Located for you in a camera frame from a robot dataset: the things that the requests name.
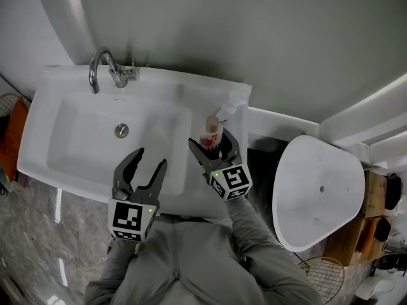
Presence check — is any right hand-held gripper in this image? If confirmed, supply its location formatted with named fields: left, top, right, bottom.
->
left=188, top=128, right=254, bottom=202

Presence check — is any white spray bottle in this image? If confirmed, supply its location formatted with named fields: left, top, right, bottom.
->
left=216, top=93, right=245, bottom=123

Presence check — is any black bag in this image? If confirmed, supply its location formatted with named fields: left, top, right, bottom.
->
left=383, top=173, right=403, bottom=211

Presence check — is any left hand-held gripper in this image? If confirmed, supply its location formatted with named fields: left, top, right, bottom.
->
left=107, top=147, right=169, bottom=243

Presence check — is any pink printed packet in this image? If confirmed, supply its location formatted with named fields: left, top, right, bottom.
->
left=198, top=115, right=225, bottom=154

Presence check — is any person's left forearm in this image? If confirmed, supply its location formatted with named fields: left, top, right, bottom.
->
left=106, top=233, right=150, bottom=266

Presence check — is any yellow rimmed wire basket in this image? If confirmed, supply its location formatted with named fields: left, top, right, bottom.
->
left=298, top=256, right=346, bottom=305
left=0, top=93, right=24, bottom=118

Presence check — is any orange cloth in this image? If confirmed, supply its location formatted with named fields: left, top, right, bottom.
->
left=0, top=99, right=30, bottom=182

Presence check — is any brown wooden cabinet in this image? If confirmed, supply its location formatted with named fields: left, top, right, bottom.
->
left=323, top=169, right=389, bottom=266

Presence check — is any white plastic container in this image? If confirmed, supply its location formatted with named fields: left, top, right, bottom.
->
left=355, top=274, right=395, bottom=301

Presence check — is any person's grey jacket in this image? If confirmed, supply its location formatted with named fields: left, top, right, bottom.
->
left=84, top=214, right=324, bottom=305

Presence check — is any chrome faucet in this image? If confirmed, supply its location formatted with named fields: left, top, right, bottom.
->
left=88, top=46, right=141, bottom=95

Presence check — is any person's right forearm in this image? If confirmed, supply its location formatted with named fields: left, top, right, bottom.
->
left=226, top=196, right=287, bottom=260

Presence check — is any white washbasin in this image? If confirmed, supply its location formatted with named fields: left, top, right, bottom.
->
left=16, top=64, right=252, bottom=219

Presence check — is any chrome sink drain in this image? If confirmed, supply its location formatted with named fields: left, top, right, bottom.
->
left=114, top=123, right=130, bottom=139

